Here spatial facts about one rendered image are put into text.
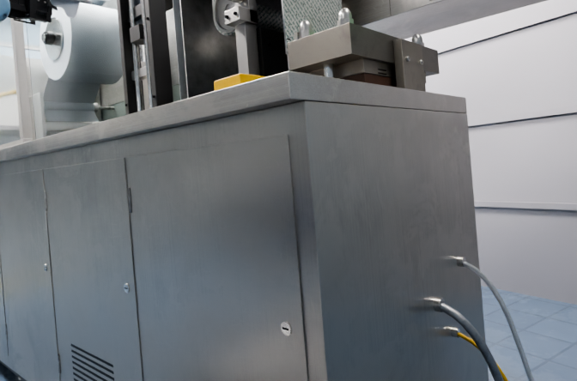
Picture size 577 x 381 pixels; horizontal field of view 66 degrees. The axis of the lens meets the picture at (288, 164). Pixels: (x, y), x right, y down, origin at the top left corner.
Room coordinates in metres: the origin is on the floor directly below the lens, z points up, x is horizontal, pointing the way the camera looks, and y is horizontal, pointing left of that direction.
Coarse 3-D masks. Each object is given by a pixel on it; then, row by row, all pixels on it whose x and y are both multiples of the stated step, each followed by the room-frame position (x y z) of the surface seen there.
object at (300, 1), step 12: (288, 0) 1.02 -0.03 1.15; (300, 0) 1.05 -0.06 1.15; (312, 0) 1.09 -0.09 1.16; (324, 0) 1.12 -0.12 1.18; (336, 0) 1.16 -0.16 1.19; (288, 12) 1.02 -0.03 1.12; (300, 12) 1.05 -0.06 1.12; (312, 12) 1.08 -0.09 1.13; (324, 12) 1.12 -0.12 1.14; (336, 12) 1.16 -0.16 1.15; (288, 24) 1.02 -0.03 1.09; (312, 24) 1.08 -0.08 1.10; (324, 24) 1.12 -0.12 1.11; (336, 24) 1.16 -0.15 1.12; (288, 36) 1.01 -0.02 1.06
